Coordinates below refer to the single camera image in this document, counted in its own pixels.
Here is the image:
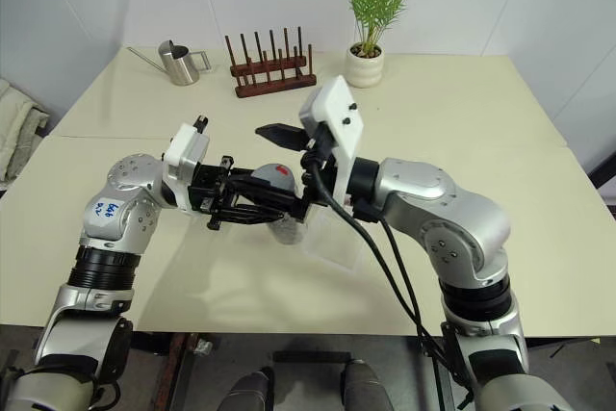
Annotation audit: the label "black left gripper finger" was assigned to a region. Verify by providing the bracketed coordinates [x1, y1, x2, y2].
[218, 206, 289, 229]
[229, 173, 303, 206]

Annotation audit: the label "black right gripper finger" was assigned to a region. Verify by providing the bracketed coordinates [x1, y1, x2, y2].
[254, 123, 308, 153]
[287, 192, 312, 223]

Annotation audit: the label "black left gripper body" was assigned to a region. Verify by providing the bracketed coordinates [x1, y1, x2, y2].
[188, 154, 241, 232]

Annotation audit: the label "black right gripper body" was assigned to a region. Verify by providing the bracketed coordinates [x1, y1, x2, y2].
[298, 134, 341, 208]

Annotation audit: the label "grey jar lid red mark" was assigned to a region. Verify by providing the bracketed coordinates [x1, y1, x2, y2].
[250, 163, 296, 193]

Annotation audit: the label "clear plastic box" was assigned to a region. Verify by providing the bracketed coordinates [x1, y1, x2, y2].
[300, 202, 365, 275]

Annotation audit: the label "brown wooden peg rack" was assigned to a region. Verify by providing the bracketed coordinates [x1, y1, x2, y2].
[223, 27, 319, 100]

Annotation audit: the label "green plant in white pot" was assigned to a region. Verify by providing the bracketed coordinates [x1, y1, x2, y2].
[344, 0, 445, 90]

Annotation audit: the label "silver metal watering can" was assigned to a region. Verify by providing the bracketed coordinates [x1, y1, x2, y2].
[127, 39, 216, 88]

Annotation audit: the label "black flat bar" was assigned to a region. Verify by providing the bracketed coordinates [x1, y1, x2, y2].
[272, 350, 353, 365]

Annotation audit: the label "rusty red metal leg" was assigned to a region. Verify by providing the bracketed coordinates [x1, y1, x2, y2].
[151, 332, 201, 411]

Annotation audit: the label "dark rounded grey shape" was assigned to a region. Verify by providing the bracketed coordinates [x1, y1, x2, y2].
[225, 366, 276, 411]
[339, 359, 392, 411]

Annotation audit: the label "beige folded cloth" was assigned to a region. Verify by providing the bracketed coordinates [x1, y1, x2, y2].
[0, 77, 52, 187]

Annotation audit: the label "dark object at room edge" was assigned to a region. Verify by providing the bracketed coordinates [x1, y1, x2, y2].
[587, 143, 616, 192]

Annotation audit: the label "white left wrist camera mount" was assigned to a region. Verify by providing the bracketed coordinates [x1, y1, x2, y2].
[161, 115, 213, 213]

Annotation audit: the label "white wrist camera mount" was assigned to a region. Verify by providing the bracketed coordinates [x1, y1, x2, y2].
[161, 115, 213, 213]
[297, 74, 366, 205]

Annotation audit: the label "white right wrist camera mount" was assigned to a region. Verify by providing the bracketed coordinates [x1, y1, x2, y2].
[297, 74, 366, 205]

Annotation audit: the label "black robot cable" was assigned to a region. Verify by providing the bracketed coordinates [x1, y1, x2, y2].
[353, 198, 458, 376]
[305, 139, 477, 411]

